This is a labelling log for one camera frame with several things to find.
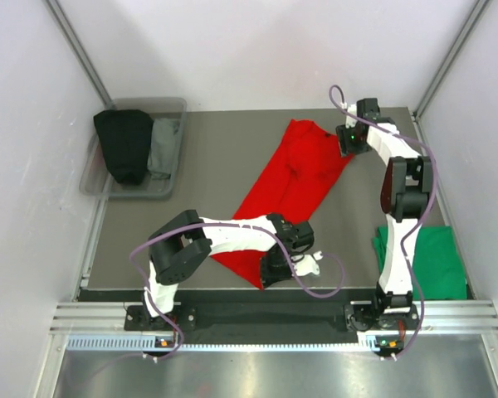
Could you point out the aluminium frame rail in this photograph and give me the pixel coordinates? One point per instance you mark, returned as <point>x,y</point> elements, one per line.
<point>441,317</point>

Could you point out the green folded t shirt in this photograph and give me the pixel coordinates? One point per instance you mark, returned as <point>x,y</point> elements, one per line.
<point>430,267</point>

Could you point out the red t shirt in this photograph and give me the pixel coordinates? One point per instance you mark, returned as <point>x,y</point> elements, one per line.
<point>299,175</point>

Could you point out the left aluminium corner post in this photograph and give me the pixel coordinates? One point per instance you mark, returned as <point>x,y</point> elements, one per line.
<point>69,32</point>

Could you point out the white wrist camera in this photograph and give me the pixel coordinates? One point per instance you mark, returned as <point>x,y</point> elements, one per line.
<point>351,113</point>
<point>307,264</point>

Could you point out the black t shirt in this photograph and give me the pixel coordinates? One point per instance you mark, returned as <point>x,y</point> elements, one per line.
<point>125,141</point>

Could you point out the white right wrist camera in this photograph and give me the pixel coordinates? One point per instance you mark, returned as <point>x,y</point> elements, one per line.
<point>351,113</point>

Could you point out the right aluminium corner post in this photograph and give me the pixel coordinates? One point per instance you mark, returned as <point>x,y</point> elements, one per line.
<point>463,35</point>

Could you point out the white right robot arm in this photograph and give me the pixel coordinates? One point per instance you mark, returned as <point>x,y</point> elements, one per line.
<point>406,191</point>

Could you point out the aluminium corner post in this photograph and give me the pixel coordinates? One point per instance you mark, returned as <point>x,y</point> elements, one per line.
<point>463,35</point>
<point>69,32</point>

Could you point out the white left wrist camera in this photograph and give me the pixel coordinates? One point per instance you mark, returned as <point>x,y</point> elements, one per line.
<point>307,264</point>

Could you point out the slotted grey cable duct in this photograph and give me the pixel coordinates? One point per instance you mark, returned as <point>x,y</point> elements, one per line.
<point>105,343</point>

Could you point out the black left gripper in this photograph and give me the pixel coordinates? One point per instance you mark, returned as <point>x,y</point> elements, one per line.
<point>269,278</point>

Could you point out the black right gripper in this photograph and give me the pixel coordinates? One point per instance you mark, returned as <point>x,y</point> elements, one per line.
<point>345,148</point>

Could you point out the grey t shirt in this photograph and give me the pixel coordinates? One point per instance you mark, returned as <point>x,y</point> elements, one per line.
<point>163,147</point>

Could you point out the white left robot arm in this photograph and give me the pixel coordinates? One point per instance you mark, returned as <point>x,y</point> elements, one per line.
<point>269,248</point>

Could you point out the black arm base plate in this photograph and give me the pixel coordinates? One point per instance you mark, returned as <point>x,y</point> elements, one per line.
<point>355,310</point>

